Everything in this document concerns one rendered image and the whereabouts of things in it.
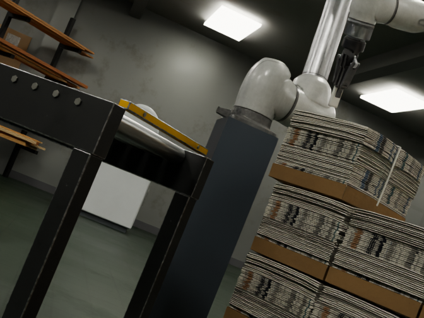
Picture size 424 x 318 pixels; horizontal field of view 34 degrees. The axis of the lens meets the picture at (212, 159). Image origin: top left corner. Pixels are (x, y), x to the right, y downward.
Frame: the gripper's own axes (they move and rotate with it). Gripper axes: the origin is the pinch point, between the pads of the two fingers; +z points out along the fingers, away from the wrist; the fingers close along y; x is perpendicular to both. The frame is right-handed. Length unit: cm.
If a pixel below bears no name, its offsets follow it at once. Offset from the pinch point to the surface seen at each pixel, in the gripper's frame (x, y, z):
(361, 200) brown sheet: 2.0, -39.8, 21.2
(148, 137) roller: 69, -43, 14
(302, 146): 16.9, -22.1, 13.5
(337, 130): 11.5, -29.7, 4.4
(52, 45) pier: 29, 888, 175
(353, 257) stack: 9, -57, 32
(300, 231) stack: 17, -39, 34
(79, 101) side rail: 90, -59, 4
